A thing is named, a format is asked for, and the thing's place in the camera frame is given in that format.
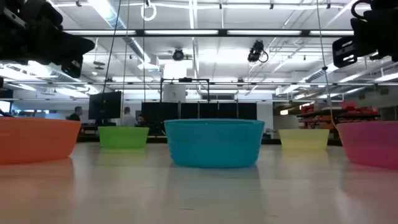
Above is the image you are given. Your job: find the orange plastic bowl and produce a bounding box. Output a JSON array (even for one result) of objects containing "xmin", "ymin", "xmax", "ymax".
[{"xmin": 0, "ymin": 116, "xmax": 82, "ymax": 165}]

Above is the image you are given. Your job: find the blue plastic bowl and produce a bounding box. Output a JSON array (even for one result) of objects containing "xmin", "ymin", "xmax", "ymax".
[{"xmin": 164, "ymin": 118, "xmax": 266, "ymax": 169}]

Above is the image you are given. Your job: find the black overhead camera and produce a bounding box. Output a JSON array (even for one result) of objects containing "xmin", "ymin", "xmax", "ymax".
[{"xmin": 247, "ymin": 39, "xmax": 269, "ymax": 63}]

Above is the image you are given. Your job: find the dark hanging cable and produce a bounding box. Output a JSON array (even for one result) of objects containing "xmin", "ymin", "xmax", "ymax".
[{"xmin": 101, "ymin": 0, "xmax": 123, "ymax": 94}]

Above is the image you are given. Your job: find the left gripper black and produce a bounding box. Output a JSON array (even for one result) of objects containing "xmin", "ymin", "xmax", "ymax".
[{"xmin": 0, "ymin": 0, "xmax": 96, "ymax": 78}]

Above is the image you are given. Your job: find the shelf with orange bins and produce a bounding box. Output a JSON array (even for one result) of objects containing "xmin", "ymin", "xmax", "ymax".
[{"xmin": 297, "ymin": 101, "xmax": 381, "ymax": 130}]

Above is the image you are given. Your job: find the white hanging cable ring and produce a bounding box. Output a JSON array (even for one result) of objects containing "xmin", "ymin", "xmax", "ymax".
[{"xmin": 140, "ymin": 1, "xmax": 157, "ymax": 22}]

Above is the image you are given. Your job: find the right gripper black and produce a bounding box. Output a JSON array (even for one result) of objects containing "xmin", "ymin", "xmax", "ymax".
[{"xmin": 331, "ymin": 0, "xmax": 398, "ymax": 68}]

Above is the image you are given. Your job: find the green plastic bowl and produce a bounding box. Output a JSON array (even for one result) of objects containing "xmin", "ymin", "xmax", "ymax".
[{"xmin": 98, "ymin": 126, "xmax": 150, "ymax": 149}]

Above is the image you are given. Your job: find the pink plastic bowl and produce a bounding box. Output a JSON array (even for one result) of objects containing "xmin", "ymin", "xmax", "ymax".
[{"xmin": 336, "ymin": 121, "xmax": 398, "ymax": 170}]

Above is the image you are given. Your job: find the hanging cable with yellow end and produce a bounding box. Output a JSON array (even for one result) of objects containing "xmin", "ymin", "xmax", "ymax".
[{"xmin": 315, "ymin": 0, "xmax": 339, "ymax": 130}]

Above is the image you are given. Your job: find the black monitor on stand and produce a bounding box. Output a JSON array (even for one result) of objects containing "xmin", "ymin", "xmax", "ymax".
[{"xmin": 88, "ymin": 91, "xmax": 123, "ymax": 121}]

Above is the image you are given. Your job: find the black aluminium table frame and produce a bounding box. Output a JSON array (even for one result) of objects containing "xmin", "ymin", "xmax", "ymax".
[{"xmin": 76, "ymin": 135, "xmax": 343, "ymax": 146}]

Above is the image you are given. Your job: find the thin hanging cable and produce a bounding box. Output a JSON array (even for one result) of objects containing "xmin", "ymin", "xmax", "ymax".
[
  {"xmin": 142, "ymin": 0, "xmax": 146, "ymax": 103},
  {"xmin": 122, "ymin": 0, "xmax": 131, "ymax": 110}
]

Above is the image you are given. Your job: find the yellow plastic bowl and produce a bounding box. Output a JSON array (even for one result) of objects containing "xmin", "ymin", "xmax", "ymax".
[{"xmin": 278, "ymin": 128, "xmax": 330, "ymax": 151}]

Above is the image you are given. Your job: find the black round hanging device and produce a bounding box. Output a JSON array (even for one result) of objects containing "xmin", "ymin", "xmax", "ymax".
[{"xmin": 172, "ymin": 48, "xmax": 185, "ymax": 62}]

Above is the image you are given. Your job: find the black overhead light bar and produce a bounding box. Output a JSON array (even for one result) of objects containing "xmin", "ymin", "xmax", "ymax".
[{"xmin": 63, "ymin": 29, "xmax": 355, "ymax": 38}]

